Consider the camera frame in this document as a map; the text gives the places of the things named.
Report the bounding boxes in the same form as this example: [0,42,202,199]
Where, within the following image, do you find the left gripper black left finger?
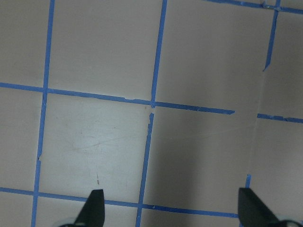
[73,189,105,227]

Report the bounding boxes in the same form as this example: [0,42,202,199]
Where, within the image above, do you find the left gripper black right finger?
[238,188,280,227]

